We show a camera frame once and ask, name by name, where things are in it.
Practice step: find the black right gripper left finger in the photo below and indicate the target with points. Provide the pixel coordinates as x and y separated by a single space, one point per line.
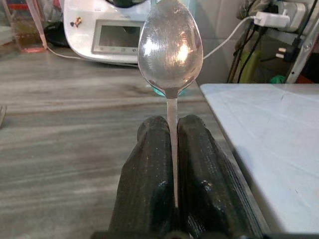
144 174

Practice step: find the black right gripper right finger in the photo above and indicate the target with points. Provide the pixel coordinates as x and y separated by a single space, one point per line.
211 179

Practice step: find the silver metal spoon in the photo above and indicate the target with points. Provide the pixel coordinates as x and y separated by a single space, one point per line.
171 47

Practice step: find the white folding table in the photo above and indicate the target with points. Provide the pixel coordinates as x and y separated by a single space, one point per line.
271 149

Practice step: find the teal glass bowl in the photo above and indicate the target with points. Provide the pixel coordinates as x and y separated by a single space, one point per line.
159 91

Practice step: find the black plug with white pins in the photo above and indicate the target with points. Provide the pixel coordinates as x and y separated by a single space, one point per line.
282 53

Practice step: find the white kitchen appliance with screen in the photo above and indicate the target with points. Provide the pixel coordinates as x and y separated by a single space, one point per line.
104 30

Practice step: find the black round object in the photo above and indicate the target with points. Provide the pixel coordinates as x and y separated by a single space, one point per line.
56 35

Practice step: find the white power adapter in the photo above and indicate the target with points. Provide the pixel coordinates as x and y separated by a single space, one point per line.
271 19

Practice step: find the clear pink plastic container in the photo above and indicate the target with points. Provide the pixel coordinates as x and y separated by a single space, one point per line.
26 25

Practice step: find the grey metal frame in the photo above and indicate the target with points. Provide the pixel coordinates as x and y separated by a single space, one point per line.
302 47

